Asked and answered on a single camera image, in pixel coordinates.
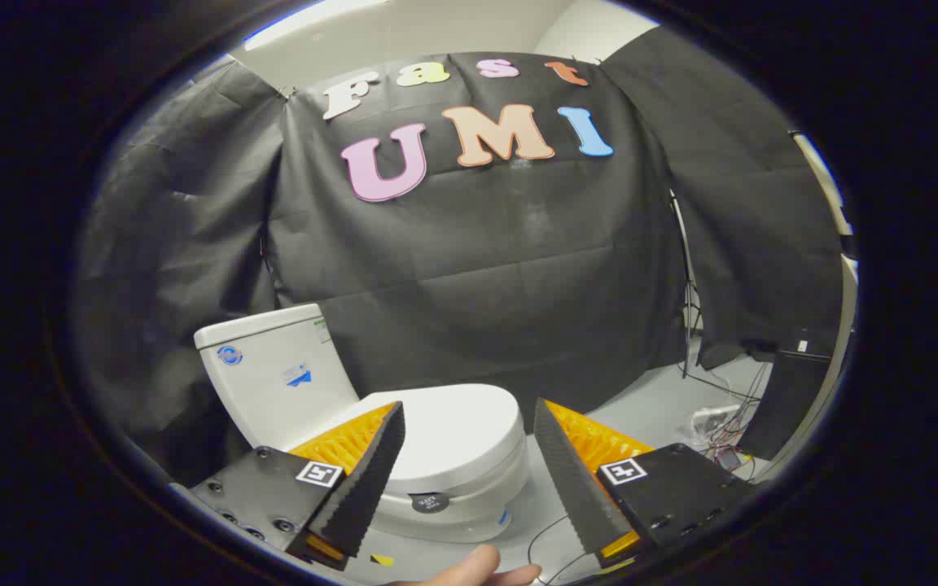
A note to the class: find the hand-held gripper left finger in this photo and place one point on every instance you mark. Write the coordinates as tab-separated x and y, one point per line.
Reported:
371	472

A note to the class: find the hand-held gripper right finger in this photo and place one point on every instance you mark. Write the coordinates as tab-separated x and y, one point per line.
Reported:
571	480

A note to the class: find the white toilet lid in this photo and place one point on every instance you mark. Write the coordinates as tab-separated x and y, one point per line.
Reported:
461	427

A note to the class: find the white toilet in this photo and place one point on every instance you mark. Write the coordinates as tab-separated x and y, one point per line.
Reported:
273	391

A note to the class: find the white power strip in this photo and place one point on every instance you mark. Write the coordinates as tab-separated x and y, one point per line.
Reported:
717	417

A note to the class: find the white tank cover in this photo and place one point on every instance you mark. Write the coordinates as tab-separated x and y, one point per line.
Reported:
261	324

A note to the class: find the thin metal stand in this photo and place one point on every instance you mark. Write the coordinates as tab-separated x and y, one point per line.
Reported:
687	285

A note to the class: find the black backdrop cloth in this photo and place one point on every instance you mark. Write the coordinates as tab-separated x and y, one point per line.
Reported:
477	268

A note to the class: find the black box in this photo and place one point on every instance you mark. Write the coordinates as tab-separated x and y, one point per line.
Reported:
786	399

